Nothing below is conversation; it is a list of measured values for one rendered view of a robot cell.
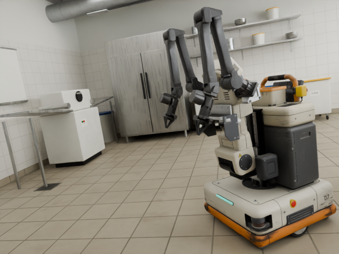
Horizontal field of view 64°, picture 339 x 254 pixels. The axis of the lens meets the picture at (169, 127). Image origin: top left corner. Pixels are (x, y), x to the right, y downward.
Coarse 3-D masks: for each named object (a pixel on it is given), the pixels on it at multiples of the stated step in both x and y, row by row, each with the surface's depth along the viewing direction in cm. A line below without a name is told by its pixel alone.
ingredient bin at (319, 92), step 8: (304, 80) 514; (312, 80) 484; (320, 80) 485; (328, 80) 481; (312, 88) 489; (320, 88) 486; (328, 88) 482; (304, 96) 494; (312, 96) 491; (320, 96) 488; (328, 96) 485; (320, 104) 490; (328, 104) 487; (320, 112) 493; (328, 112) 490
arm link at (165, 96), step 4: (180, 92) 180; (160, 96) 181; (164, 96) 178; (168, 96) 180; (172, 96) 183; (176, 96) 179; (180, 96) 181; (160, 100) 179; (164, 100) 178; (168, 100) 179
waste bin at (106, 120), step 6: (102, 114) 590; (108, 114) 598; (102, 120) 593; (108, 120) 599; (102, 126) 595; (108, 126) 600; (102, 132) 598; (108, 132) 602; (114, 132) 614; (108, 138) 603; (114, 138) 614
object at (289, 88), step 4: (300, 80) 183; (276, 84) 201; (280, 84) 198; (284, 84) 195; (288, 84) 191; (292, 84) 188; (300, 84) 182; (288, 88) 190; (292, 88) 177; (288, 92) 186; (292, 92) 178; (288, 96) 189; (292, 96) 185; (288, 100) 188; (292, 100) 185
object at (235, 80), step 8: (200, 16) 136; (216, 16) 139; (216, 24) 140; (216, 32) 141; (216, 40) 142; (224, 40) 143; (216, 48) 145; (224, 48) 143; (224, 56) 144; (224, 64) 144; (232, 64) 146; (224, 72) 146; (232, 72) 143; (232, 80) 143; (240, 80) 145; (224, 88) 150
